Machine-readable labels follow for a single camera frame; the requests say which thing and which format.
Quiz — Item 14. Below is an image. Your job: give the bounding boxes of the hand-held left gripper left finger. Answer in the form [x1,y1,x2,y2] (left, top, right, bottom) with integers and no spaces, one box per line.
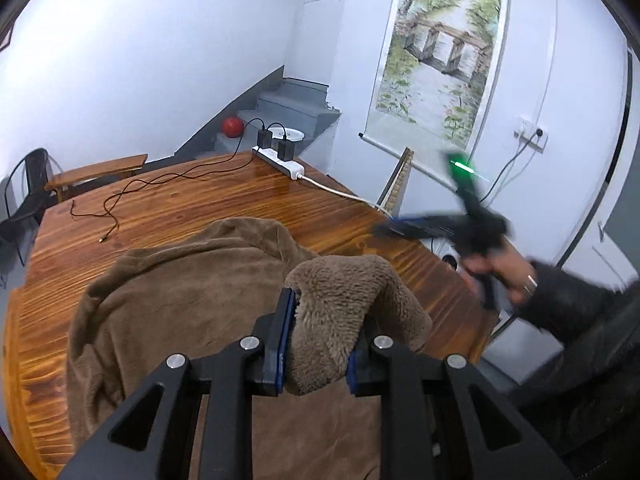
[59,287,301,480]

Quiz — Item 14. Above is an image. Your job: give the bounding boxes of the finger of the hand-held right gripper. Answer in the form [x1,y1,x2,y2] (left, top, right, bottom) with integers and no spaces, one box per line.
[387,214,458,228]
[372,222,458,242]

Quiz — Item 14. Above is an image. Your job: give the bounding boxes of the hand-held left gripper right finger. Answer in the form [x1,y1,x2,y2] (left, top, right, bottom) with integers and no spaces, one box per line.
[347,317,576,480]

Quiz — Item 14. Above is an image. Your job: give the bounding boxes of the brown fleece garment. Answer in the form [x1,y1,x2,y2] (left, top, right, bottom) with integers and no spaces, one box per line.
[66,216,433,480]

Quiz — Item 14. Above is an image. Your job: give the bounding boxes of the person's right forearm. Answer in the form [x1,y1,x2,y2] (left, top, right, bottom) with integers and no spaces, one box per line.
[517,259,640,361]

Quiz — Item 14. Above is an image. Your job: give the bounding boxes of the person's right hand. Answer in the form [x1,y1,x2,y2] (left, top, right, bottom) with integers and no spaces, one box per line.
[462,237,541,306]

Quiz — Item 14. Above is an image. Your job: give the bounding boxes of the white electric heater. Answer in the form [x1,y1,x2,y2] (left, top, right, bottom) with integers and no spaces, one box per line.
[432,239,466,274]

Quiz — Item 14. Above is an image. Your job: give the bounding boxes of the grey door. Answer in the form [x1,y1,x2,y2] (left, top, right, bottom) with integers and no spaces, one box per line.
[595,55,640,292]

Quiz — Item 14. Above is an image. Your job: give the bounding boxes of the white round disc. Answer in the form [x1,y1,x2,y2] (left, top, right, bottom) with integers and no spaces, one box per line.
[267,127,306,144]

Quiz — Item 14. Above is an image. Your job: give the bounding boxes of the white power strip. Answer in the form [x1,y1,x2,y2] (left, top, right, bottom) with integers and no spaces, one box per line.
[251,146,305,181]

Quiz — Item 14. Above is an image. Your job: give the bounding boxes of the grey concrete stairs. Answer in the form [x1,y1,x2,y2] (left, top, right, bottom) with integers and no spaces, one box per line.
[172,77,342,162]

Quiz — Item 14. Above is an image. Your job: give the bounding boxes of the landscape scroll painting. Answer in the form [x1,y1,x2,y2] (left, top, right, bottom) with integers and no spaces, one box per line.
[358,0,514,173]

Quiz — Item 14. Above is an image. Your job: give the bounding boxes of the person's torso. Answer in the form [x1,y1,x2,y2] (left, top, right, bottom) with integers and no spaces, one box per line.
[520,320,640,480]

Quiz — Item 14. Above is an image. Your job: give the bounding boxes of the wooden bench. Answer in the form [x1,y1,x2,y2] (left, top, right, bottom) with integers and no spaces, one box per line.
[44,154,149,203]

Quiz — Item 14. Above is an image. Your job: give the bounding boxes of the black mesh chair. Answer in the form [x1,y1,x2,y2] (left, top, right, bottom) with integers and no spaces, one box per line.
[0,148,63,267]

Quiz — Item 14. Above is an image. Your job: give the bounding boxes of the black power cable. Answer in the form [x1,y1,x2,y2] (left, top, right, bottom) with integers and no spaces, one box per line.
[481,134,541,207]

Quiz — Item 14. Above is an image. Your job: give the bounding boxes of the white power strip cable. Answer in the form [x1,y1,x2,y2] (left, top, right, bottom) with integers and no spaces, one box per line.
[299,174,396,216]

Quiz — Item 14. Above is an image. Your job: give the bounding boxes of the white wall socket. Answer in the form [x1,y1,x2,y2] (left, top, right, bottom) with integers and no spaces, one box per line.
[515,117,549,149]

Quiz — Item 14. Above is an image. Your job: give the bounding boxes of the thin black charging cable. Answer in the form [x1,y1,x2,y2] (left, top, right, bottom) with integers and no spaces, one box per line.
[70,122,289,218]
[98,118,267,244]

